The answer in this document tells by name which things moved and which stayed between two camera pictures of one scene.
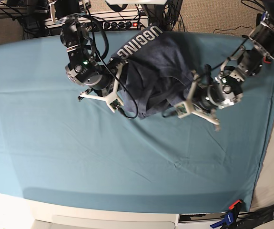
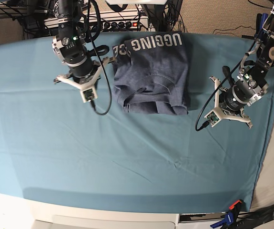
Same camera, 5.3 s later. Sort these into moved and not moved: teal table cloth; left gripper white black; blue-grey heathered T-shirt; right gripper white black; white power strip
Moved: blue-grey heathered T-shirt; left gripper white black; right gripper white black
Not moved: teal table cloth; white power strip
